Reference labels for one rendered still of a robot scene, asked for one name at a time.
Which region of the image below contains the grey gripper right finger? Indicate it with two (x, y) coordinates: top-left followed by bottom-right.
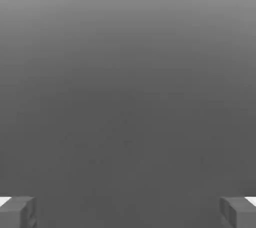
(219, 196), (256, 228)

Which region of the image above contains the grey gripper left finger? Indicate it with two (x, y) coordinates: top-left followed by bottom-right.
(0, 196), (38, 228)

